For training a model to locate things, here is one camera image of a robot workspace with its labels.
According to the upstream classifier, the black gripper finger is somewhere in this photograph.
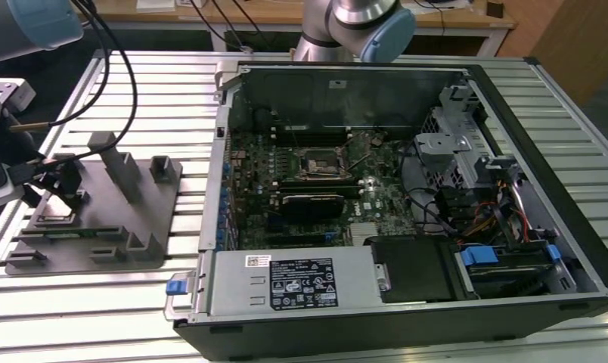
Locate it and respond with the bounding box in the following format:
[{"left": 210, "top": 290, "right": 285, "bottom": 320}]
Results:
[{"left": 44, "top": 162, "right": 84, "bottom": 222}]

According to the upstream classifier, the metal socket cover frame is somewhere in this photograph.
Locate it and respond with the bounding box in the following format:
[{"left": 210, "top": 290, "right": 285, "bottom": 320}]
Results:
[{"left": 336, "top": 132, "right": 375, "bottom": 170}]

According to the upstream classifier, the CPU socket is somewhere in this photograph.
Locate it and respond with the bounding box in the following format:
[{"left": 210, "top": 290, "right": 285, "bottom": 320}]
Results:
[{"left": 295, "top": 146, "right": 351, "bottom": 179}]

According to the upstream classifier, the green RAM stick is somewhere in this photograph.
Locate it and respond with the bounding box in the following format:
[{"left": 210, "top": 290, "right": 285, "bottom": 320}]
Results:
[{"left": 44, "top": 228, "right": 98, "bottom": 240}]

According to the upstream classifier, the grey plastic parts rack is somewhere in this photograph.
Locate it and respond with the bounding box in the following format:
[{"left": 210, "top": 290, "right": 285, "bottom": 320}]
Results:
[{"left": 4, "top": 131, "right": 185, "bottom": 278}]

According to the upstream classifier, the green motherboard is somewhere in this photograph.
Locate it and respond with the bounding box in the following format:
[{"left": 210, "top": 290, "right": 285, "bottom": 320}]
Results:
[{"left": 226, "top": 128, "right": 420, "bottom": 251}]

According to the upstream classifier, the grey power supply unit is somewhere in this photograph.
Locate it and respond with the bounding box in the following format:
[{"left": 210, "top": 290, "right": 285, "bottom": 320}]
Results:
[{"left": 189, "top": 247, "right": 387, "bottom": 318}]

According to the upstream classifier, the grey case latch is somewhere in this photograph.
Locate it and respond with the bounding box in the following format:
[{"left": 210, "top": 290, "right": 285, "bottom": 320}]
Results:
[{"left": 213, "top": 60, "right": 243, "bottom": 102}]

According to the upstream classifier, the black expansion slot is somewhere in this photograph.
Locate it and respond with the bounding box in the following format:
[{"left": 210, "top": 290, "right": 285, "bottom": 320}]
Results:
[{"left": 265, "top": 232, "right": 325, "bottom": 247}]

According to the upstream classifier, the black graphics card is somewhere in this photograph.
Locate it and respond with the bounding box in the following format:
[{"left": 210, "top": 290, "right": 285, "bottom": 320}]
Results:
[{"left": 277, "top": 192, "right": 347, "bottom": 225}]

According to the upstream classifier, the white cardboard box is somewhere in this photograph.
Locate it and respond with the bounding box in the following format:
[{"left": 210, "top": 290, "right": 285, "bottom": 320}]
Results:
[{"left": 136, "top": 0, "right": 177, "bottom": 11}]

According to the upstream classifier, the black power supply label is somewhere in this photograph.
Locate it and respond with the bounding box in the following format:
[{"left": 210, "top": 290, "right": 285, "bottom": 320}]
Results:
[{"left": 268, "top": 258, "right": 336, "bottom": 312}]

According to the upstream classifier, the silver finned heatsink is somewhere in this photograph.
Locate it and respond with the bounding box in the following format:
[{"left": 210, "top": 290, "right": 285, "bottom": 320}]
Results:
[{"left": 351, "top": 222, "right": 383, "bottom": 247}]

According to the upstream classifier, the black open PC case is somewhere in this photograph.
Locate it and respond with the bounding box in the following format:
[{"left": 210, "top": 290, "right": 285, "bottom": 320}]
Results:
[{"left": 172, "top": 56, "right": 608, "bottom": 362}]

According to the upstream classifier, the silver metal latch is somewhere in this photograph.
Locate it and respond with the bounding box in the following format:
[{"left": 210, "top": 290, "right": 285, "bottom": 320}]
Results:
[{"left": 375, "top": 263, "right": 392, "bottom": 293}]

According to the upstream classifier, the black plastic cover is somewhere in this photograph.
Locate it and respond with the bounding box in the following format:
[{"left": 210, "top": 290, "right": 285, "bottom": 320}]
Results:
[{"left": 363, "top": 234, "right": 461, "bottom": 304}]

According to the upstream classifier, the perforated metal drive cage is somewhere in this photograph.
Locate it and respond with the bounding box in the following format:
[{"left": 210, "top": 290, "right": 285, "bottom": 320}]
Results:
[{"left": 413, "top": 85, "right": 491, "bottom": 190}]

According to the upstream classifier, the wooden desk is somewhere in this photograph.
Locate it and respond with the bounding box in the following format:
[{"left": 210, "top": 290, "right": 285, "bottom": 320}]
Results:
[{"left": 81, "top": 0, "right": 519, "bottom": 57}]

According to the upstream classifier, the black hard disk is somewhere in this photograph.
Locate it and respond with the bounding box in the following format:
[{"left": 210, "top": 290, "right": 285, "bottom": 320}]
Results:
[{"left": 468, "top": 253, "right": 558, "bottom": 298}]

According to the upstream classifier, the wooden cabinet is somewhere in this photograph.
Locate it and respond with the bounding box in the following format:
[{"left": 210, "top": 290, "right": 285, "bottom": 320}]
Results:
[{"left": 499, "top": 0, "right": 608, "bottom": 105}]

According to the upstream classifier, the grey camera bracket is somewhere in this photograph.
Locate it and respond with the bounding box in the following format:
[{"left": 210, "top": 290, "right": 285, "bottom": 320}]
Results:
[{"left": 0, "top": 77, "right": 37, "bottom": 114}]

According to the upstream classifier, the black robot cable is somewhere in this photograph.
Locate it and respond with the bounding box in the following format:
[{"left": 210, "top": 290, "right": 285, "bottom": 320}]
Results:
[{"left": 49, "top": 0, "right": 140, "bottom": 129}]

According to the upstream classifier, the metal power supply handle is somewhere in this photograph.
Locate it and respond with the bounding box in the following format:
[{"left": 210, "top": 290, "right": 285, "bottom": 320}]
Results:
[{"left": 161, "top": 270, "right": 201, "bottom": 321}]

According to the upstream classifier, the yellow wire bundle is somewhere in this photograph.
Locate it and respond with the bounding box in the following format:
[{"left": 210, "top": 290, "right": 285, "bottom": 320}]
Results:
[{"left": 463, "top": 215, "right": 499, "bottom": 237}]

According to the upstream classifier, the grey plastic bracket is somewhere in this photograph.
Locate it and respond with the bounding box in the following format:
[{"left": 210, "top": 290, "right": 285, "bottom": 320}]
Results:
[{"left": 477, "top": 154, "right": 522, "bottom": 179}]

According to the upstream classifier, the red wire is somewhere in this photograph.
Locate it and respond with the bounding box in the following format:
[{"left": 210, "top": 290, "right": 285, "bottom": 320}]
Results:
[{"left": 473, "top": 202, "right": 532, "bottom": 244}]

